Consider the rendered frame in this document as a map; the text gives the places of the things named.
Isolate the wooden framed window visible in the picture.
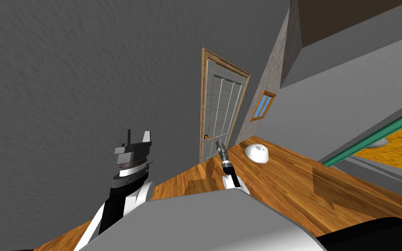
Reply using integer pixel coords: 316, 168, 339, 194
249, 90, 277, 122

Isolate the green long bar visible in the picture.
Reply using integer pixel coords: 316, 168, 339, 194
322, 104, 402, 168

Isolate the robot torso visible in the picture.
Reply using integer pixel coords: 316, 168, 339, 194
78, 189, 328, 251

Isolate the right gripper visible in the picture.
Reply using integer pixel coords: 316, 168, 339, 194
216, 139, 228, 159

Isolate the white round dome object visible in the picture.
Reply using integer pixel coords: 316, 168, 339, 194
245, 143, 270, 164

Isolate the grey panelled door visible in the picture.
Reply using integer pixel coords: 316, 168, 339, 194
202, 58, 248, 163

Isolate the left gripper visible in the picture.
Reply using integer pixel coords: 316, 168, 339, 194
114, 129, 153, 163

